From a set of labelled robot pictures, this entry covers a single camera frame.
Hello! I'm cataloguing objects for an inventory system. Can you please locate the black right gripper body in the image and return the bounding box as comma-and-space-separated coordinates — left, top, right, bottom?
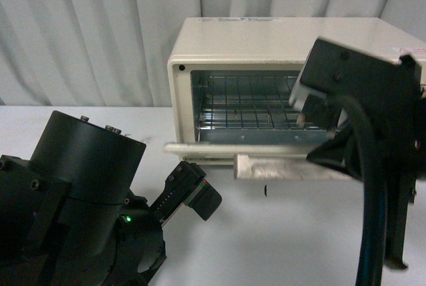
306, 39, 425, 269

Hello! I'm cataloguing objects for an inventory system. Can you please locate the metal oven wire rack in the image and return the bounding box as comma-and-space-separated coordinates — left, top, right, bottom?
193, 74, 321, 131

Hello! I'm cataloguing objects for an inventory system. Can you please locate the black cable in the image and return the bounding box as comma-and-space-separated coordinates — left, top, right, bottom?
319, 95, 390, 286

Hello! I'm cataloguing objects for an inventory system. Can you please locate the white pleated curtain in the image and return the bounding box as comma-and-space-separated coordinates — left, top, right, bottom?
1, 0, 425, 106

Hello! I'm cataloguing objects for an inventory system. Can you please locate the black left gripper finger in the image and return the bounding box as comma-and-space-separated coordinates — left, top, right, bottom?
192, 184, 222, 221

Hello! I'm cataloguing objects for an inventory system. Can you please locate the cream oven door with handle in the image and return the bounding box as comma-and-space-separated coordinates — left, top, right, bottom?
164, 142, 352, 182

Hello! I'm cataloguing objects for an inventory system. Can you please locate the cream Toshiba toaster oven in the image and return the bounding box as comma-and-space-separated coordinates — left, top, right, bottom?
167, 17, 425, 143

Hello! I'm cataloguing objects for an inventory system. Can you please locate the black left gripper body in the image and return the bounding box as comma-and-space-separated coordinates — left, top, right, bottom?
96, 161, 207, 285

